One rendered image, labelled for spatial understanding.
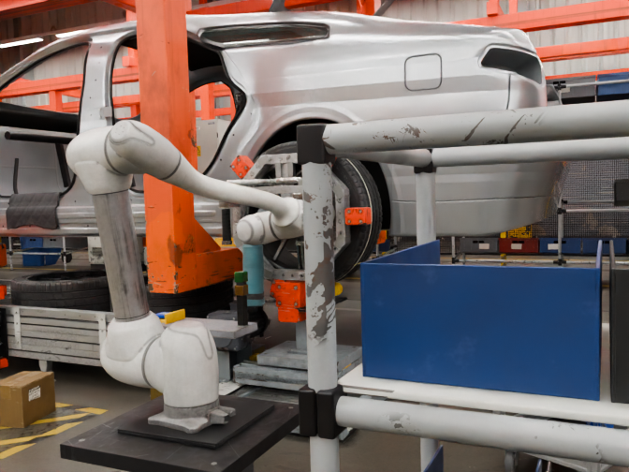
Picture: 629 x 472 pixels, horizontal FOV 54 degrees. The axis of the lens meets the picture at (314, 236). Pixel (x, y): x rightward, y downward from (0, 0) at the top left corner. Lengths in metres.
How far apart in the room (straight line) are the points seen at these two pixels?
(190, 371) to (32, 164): 3.36
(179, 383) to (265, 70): 1.86
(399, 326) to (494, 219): 2.22
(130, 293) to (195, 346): 0.26
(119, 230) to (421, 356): 1.35
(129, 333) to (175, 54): 1.46
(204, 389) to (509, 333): 1.31
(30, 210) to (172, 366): 2.60
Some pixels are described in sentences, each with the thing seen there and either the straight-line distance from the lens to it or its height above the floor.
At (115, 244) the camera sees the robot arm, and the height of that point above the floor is 0.82.
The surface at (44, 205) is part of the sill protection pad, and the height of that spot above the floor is 0.93.
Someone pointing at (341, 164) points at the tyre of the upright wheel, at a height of 1.07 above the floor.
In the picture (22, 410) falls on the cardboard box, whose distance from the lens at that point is 2.97.
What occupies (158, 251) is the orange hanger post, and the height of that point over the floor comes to 0.71.
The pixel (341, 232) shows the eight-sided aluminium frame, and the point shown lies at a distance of 2.60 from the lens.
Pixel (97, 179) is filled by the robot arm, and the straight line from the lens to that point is 1.80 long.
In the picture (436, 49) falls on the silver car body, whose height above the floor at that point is 1.56.
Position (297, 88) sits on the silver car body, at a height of 1.46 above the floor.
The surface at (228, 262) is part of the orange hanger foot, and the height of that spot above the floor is 0.61.
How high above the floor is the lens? 0.94
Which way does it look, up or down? 4 degrees down
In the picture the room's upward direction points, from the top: 2 degrees counter-clockwise
